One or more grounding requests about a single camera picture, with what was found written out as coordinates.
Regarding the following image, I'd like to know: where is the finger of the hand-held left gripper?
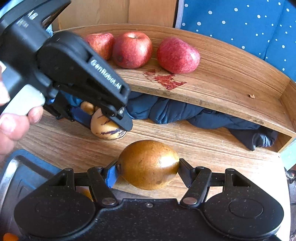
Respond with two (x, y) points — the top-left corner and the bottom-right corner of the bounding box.
(43, 91), (93, 130)
(99, 103), (134, 132)

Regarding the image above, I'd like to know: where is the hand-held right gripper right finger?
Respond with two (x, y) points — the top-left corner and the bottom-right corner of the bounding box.
(178, 158), (262, 208)

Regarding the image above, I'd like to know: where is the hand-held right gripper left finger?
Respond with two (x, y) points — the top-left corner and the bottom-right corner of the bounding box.
(35, 160), (121, 207)

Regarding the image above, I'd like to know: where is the striped pepino melon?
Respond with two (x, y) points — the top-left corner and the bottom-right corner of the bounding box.
(90, 108), (127, 140)

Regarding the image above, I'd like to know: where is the small orange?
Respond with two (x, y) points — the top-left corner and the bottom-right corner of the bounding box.
(0, 233), (19, 241)

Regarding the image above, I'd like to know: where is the person's left hand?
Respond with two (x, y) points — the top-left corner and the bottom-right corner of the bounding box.
(0, 61), (44, 160)

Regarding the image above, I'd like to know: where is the small brown fruit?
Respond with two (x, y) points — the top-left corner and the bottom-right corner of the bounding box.
(80, 101), (96, 115)

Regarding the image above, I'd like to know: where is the red apple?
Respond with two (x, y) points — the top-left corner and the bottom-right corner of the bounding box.
(84, 33), (115, 61)
(157, 37), (201, 75)
(112, 31), (153, 69)

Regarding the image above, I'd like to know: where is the dark blue jacket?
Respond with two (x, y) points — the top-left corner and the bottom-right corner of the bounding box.
(61, 91), (279, 151)

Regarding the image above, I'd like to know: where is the wooden back panel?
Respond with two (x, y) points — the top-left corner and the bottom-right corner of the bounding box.
(52, 0), (178, 31)

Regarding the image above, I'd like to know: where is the wooden desk shelf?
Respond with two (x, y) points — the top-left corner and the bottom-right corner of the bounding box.
(52, 24), (296, 153)

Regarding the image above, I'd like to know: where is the blue polka-dot cloth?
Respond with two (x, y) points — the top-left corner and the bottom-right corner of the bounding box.
(176, 0), (296, 82)

